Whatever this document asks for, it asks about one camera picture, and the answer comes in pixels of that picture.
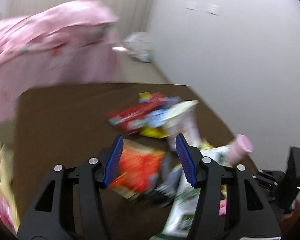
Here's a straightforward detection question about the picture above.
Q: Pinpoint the pink floral bed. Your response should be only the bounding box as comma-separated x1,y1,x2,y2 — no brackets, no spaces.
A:
0,1,120,123

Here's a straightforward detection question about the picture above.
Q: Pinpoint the yellow trash bag bin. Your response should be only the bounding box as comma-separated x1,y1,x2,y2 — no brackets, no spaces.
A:
0,142,20,235

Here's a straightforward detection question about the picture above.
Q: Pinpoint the light blue wrapper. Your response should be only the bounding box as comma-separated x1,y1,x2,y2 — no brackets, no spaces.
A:
146,96,181,128

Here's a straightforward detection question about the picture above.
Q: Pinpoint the silver small wrapper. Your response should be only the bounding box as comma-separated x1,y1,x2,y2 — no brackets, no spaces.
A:
145,154,182,207

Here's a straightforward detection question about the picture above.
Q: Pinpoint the white wall socket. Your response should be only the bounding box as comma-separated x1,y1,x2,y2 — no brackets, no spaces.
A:
206,4,222,16

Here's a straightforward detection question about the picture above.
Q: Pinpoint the orange snack wrapper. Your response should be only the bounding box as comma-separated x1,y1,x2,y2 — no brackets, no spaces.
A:
109,139,166,200

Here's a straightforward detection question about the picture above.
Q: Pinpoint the white wall switch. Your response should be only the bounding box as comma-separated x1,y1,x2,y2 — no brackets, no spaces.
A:
186,1,198,11

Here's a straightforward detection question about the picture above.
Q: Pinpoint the green white snack bag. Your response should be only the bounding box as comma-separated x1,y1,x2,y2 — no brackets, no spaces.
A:
151,145,229,239

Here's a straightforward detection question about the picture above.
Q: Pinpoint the pink caterpillar toy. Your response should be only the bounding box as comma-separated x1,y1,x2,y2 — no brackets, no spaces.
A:
219,199,227,216

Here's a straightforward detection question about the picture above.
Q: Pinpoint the yellow chip wrapper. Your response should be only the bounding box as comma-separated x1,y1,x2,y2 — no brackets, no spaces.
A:
139,92,168,139

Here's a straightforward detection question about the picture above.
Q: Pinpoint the white plastic bag on floor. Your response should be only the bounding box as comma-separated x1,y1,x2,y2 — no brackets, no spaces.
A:
122,32,152,63

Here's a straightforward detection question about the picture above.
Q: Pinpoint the red snack wrapper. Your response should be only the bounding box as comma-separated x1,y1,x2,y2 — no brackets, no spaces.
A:
106,92,169,134

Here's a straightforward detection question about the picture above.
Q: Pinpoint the pink cylindrical cup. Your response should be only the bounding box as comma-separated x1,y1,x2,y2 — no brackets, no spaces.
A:
227,134,254,165

